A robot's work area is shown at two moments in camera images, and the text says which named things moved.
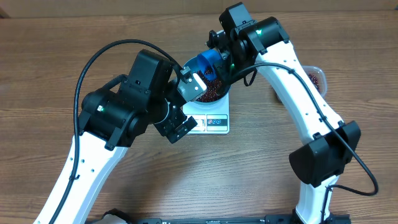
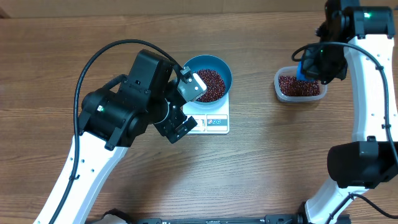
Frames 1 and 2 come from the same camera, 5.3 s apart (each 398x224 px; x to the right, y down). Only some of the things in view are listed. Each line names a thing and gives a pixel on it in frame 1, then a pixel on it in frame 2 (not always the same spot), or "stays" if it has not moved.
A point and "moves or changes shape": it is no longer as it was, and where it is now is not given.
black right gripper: x=224 y=70 to x=311 y=71
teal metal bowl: x=216 y=89 stays
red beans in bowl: x=213 y=87 stays
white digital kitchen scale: x=211 y=118 stays
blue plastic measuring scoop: x=210 y=58 moves or changes shape
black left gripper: x=179 y=118 stays
